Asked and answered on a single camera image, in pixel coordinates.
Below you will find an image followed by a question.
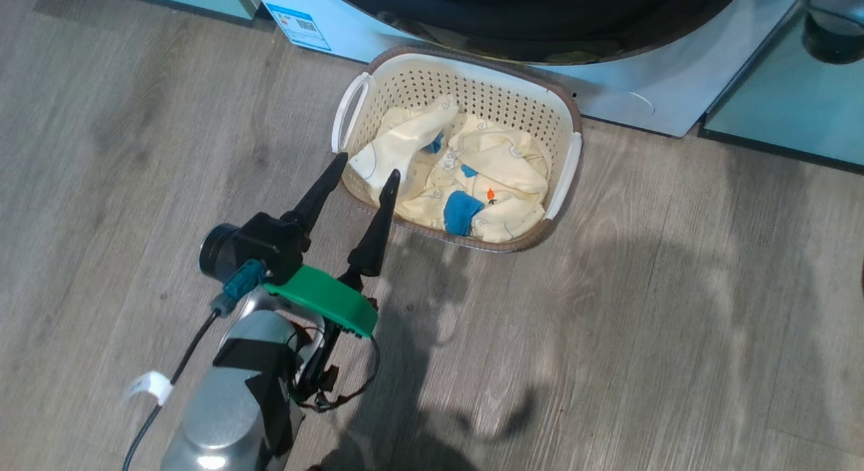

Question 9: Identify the white front-load washing machine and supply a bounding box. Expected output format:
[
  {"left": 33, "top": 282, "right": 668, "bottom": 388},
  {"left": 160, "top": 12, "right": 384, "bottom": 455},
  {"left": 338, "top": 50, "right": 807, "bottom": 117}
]
[{"left": 251, "top": 0, "right": 804, "bottom": 138}]

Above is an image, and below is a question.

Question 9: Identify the cream perforated laundry basket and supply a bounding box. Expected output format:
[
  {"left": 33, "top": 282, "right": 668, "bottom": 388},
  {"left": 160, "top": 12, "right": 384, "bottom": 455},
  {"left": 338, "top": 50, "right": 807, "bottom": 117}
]
[{"left": 331, "top": 46, "right": 584, "bottom": 254}]

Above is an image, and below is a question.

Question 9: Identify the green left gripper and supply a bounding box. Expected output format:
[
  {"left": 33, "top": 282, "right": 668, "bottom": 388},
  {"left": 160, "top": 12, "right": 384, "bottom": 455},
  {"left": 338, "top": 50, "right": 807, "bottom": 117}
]
[{"left": 265, "top": 152, "right": 402, "bottom": 339}]

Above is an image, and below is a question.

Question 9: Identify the blue energy label sticker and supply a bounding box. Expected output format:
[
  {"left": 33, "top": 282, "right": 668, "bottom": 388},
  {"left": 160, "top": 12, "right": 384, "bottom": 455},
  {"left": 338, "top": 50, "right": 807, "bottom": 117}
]
[{"left": 265, "top": 3, "right": 332, "bottom": 53}]

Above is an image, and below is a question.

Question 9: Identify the white cable tag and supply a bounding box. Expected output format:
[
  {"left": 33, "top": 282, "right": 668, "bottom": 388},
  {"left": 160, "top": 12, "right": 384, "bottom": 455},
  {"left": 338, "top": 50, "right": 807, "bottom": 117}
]
[{"left": 124, "top": 370, "right": 175, "bottom": 406}]

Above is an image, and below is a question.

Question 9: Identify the dark cabinet plinth strip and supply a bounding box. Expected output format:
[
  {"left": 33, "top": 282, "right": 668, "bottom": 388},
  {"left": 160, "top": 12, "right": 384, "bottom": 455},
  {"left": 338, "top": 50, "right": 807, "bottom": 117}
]
[{"left": 698, "top": 122, "right": 864, "bottom": 175}]

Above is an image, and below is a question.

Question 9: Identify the pale yellow baby garment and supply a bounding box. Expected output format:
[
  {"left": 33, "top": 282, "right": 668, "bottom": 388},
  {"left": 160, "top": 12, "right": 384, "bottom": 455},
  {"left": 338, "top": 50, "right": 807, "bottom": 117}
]
[
  {"left": 397, "top": 113, "right": 549, "bottom": 244},
  {"left": 348, "top": 95, "right": 461, "bottom": 192}
]

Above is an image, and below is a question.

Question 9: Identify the thin black gripper wire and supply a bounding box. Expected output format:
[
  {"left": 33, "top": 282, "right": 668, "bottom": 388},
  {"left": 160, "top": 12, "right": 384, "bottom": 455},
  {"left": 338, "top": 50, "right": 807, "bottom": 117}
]
[{"left": 289, "top": 323, "right": 383, "bottom": 414}]

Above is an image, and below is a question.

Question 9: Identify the round white filter cover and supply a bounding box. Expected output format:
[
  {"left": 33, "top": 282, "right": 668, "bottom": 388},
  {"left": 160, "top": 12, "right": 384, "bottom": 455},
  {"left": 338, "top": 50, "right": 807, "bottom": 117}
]
[{"left": 586, "top": 89, "right": 656, "bottom": 119}]

